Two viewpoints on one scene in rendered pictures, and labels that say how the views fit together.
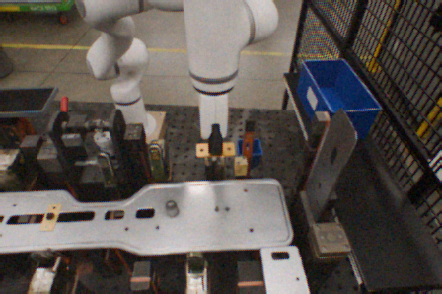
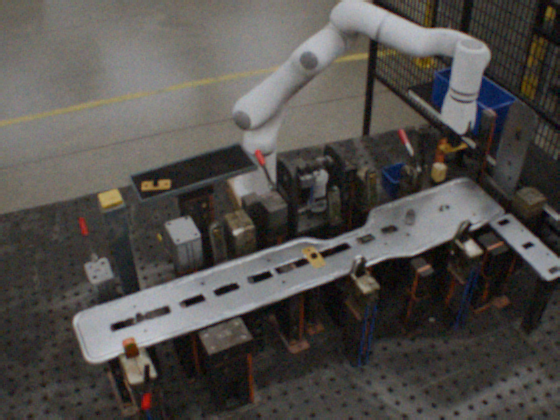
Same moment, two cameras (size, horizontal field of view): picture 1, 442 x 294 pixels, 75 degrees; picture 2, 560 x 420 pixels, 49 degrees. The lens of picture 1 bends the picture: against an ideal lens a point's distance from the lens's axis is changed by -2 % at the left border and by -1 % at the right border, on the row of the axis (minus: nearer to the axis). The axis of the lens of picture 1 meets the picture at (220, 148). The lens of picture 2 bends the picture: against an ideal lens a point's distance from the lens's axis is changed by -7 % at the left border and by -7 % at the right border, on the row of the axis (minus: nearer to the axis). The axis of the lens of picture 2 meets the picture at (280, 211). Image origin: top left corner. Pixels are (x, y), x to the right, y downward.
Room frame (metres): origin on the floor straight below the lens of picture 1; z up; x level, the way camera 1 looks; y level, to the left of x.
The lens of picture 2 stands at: (-0.77, 1.09, 2.34)
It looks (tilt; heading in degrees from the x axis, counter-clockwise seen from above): 41 degrees down; 337
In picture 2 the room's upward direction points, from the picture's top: straight up
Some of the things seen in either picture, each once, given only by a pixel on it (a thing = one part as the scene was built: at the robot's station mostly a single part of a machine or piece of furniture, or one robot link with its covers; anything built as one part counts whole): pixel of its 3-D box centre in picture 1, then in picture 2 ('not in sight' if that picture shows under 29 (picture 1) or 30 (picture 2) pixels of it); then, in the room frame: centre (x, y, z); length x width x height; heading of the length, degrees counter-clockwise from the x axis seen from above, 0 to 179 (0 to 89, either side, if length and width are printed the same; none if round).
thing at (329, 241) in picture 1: (314, 264); (518, 234); (0.33, -0.27, 0.88); 0.08 x 0.08 x 0.36; 3
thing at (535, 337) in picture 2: not in sight; (538, 302); (0.07, -0.17, 0.84); 0.11 x 0.06 x 0.29; 3
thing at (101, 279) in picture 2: not in sight; (110, 311); (0.54, 1.08, 0.88); 0.11 x 0.10 x 0.36; 3
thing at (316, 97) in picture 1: (332, 98); (473, 100); (0.84, -0.40, 1.10); 0.30 x 0.17 x 0.13; 6
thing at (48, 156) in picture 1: (74, 184); (273, 245); (0.61, 0.52, 0.89); 0.13 x 0.11 x 0.38; 3
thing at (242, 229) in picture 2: (33, 195); (241, 267); (0.56, 0.65, 0.89); 0.13 x 0.11 x 0.38; 3
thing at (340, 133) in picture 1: (325, 171); (512, 148); (0.44, -0.25, 1.17); 0.12 x 0.01 x 0.34; 3
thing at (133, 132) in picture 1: (146, 174); (341, 213); (0.64, 0.26, 0.91); 0.07 x 0.05 x 0.42; 3
